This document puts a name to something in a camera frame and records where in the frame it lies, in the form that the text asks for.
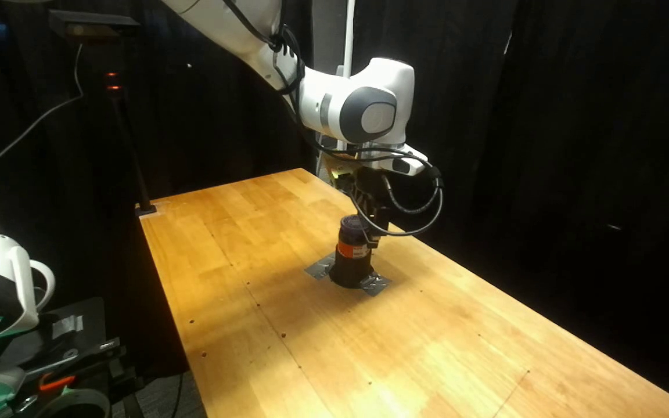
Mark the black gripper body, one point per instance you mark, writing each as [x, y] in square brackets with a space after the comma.
[387, 189]

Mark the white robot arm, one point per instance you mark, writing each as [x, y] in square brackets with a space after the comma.
[355, 121]

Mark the dark jar with orange label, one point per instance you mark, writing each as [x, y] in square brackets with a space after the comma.
[351, 240]

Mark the grey square plate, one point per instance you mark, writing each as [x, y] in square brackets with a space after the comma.
[355, 274]

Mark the orange clamp on left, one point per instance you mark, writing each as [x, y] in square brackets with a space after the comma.
[48, 383]

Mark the white VR headset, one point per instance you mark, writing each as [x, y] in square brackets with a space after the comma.
[27, 288]

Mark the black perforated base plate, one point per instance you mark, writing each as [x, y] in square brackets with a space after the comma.
[71, 339]

